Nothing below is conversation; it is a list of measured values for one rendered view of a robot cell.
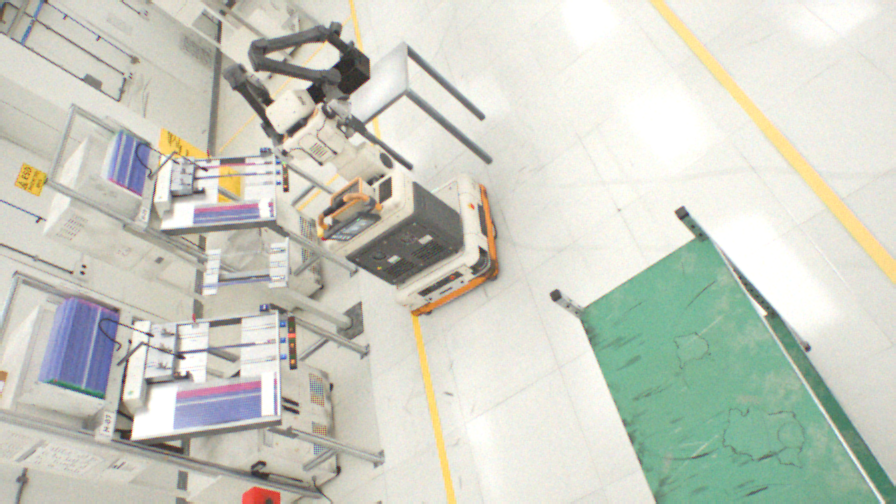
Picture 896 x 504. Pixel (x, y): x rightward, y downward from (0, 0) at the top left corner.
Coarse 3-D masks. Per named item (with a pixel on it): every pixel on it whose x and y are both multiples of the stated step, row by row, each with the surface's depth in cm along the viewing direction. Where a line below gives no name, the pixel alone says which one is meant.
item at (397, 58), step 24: (408, 48) 391; (384, 72) 389; (408, 72) 376; (432, 72) 406; (360, 96) 397; (384, 96) 377; (408, 96) 368; (456, 96) 422; (480, 120) 440; (384, 144) 455; (408, 168) 472
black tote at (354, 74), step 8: (360, 56) 353; (336, 64) 361; (344, 64) 362; (352, 64) 362; (360, 64) 349; (368, 64) 356; (344, 72) 366; (352, 72) 346; (360, 72) 347; (368, 72) 352; (344, 80) 350; (352, 80) 351; (360, 80) 351; (368, 80) 351; (312, 88) 373; (320, 88) 374; (344, 88) 354; (352, 88) 355; (312, 96) 378; (320, 96) 358
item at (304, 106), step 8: (288, 96) 321; (296, 96) 322; (304, 96) 328; (272, 104) 327; (280, 104) 324; (288, 104) 323; (296, 104) 321; (304, 104) 325; (312, 104) 331; (272, 112) 328; (280, 112) 326; (288, 112) 324; (296, 112) 322; (304, 112) 323; (312, 112) 329; (272, 120) 329; (280, 120) 327; (288, 120) 326; (296, 120) 325; (280, 128) 329; (288, 128) 329
